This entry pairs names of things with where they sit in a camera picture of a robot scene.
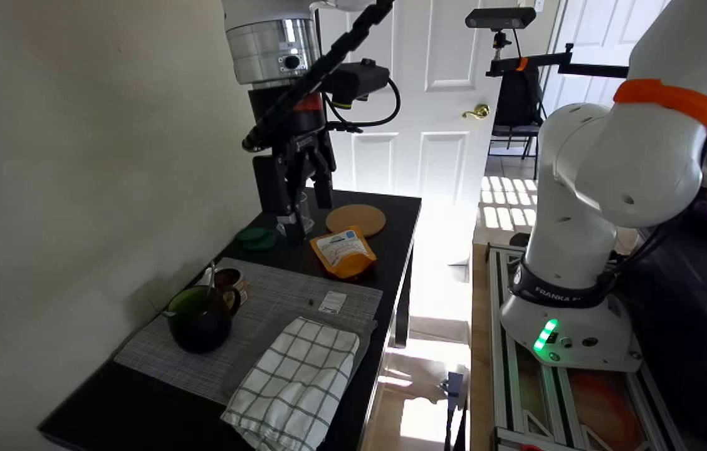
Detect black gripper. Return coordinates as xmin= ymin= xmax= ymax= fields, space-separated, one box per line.
xmin=242 ymin=84 xmax=335 ymax=238

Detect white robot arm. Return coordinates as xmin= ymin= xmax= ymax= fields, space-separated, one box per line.
xmin=498 ymin=0 xmax=707 ymax=372

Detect green plastic lid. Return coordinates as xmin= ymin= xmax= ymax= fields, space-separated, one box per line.
xmin=235 ymin=226 xmax=277 ymax=250

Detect round cork mat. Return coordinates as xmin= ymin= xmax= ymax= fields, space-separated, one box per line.
xmin=326 ymin=203 xmax=385 ymax=238

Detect grey woven placemat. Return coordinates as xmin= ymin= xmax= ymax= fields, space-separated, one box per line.
xmin=113 ymin=258 xmax=383 ymax=404

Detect small white paper tag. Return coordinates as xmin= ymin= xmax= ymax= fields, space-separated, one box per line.
xmin=317 ymin=291 xmax=346 ymax=312

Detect black mug green inside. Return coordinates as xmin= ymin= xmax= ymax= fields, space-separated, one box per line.
xmin=165 ymin=286 xmax=241 ymax=354

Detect white panelled door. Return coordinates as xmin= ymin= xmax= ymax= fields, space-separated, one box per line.
xmin=315 ymin=0 xmax=553 ymax=203

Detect white checked dish towel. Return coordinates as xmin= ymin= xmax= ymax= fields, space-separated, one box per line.
xmin=222 ymin=317 xmax=361 ymax=451

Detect black side table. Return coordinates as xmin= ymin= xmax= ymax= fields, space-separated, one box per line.
xmin=38 ymin=191 xmax=422 ymax=451

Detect black camera cable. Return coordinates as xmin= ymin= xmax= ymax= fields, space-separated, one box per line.
xmin=320 ymin=74 xmax=404 ymax=134

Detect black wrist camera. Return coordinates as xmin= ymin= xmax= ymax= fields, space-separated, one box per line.
xmin=327 ymin=57 xmax=388 ymax=106

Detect black camera on tripod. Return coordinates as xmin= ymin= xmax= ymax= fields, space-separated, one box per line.
xmin=463 ymin=8 xmax=630 ymax=78

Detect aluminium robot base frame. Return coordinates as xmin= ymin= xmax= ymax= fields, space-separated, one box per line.
xmin=485 ymin=245 xmax=687 ymax=451

